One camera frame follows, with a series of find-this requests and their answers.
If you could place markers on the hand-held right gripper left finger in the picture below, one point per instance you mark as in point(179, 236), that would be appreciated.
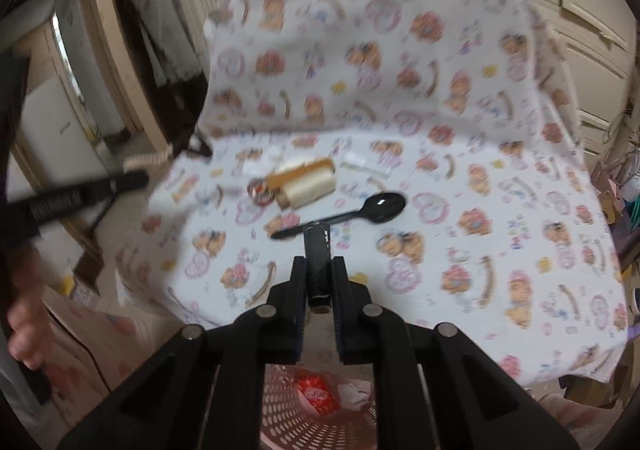
point(299, 300)

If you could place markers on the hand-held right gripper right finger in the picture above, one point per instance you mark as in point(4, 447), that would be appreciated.
point(339, 300)

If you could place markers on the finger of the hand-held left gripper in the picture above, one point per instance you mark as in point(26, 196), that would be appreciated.
point(100, 187)

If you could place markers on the black stick with grey end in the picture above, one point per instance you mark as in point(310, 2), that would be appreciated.
point(317, 255)

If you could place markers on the red wrapper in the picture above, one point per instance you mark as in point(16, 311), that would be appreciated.
point(315, 395)

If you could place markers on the white paper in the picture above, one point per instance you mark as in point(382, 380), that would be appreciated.
point(356, 395)

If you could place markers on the black plastic spoon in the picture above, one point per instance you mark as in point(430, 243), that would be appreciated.
point(382, 206)

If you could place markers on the cream thread spool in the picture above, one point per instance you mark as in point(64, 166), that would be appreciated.
point(310, 190)

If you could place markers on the pink perforated basket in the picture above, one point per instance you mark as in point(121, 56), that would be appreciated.
point(285, 410)

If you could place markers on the red tape roll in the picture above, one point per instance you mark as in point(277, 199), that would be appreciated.
point(260, 192)

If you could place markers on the brown wooden block with holes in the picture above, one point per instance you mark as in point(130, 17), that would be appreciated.
point(300, 169)

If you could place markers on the clear white wrapper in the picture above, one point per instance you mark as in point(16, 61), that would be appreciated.
point(362, 164)

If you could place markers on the person's left hand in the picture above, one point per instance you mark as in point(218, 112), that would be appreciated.
point(27, 330)

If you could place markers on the white appliance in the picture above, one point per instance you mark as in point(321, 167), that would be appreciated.
point(60, 105)

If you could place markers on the pink printed cardboard box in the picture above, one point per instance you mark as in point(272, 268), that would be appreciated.
point(75, 345)

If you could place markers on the grey hanging cloth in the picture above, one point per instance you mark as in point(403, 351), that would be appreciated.
point(155, 15)

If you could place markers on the bear printed blanket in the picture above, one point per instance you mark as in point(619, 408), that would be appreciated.
point(390, 80)

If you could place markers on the pile of cardboard boxes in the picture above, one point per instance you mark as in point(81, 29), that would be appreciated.
point(607, 200)

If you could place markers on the curved wooden frame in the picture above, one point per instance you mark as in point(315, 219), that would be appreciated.
point(117, 55)

